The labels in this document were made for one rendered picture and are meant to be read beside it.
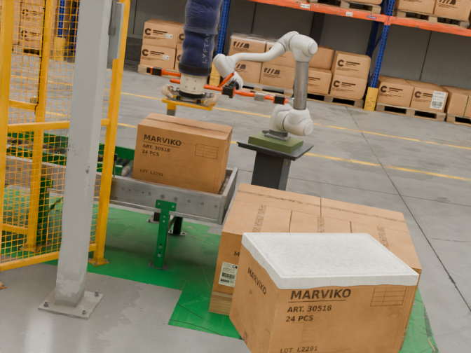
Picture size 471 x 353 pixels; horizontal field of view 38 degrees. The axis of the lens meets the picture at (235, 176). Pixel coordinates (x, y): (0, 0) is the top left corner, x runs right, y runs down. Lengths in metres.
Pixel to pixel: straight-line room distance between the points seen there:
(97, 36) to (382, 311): 1.98
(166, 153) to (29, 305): 1.32
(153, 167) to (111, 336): 1.27
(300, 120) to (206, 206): 1.12
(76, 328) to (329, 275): 1.83
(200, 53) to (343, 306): 2.37
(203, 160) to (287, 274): 2.16
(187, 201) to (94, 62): 1.30
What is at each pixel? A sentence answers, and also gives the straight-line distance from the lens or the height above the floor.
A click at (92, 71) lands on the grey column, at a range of 3.68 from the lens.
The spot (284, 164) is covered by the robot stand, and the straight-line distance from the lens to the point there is 5.42.
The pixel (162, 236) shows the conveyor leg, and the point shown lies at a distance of 4.65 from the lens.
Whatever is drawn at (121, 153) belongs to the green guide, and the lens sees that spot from 5.14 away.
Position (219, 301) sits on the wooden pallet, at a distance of 4.26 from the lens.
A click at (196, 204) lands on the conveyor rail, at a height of 0.51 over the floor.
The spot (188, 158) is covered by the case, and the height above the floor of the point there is 0.77.
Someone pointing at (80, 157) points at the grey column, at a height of 0.93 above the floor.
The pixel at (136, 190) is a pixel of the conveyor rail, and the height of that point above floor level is 0.53.
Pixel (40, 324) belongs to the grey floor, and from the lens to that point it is 4.02.
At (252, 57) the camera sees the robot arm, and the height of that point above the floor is 1.43.
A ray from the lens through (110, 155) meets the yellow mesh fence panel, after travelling 4.45.
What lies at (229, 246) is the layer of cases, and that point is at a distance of 4.10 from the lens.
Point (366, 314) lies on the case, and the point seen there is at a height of 0.85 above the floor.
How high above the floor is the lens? 2.08
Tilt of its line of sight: 17 degrees down
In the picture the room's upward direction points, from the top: 9 degrees clockwise
